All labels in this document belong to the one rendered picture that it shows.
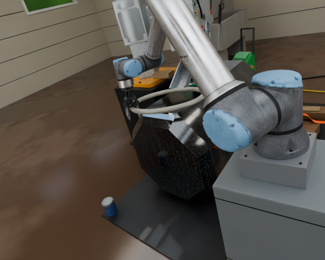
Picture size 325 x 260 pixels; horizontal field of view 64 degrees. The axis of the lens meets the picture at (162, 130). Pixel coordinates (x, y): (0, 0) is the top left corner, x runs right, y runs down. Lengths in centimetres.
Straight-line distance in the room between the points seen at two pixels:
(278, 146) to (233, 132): 25
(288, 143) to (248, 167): 16
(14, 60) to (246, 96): 742
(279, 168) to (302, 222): 18
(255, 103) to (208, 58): 19
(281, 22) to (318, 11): 72
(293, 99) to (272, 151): 19
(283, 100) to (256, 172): 28
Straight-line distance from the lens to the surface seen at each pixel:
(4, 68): 781
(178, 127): 173
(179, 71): 208
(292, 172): 96
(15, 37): 805
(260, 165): 97
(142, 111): 146
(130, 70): 139
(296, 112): 92
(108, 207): 226
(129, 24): 266
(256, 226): 107
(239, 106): 77
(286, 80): 86
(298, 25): 678
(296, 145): 96
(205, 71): 81
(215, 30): 483
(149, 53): 140
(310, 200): 96
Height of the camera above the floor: 152
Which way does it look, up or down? 27 degrees down
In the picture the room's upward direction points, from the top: 16 degrees counter-clockwise
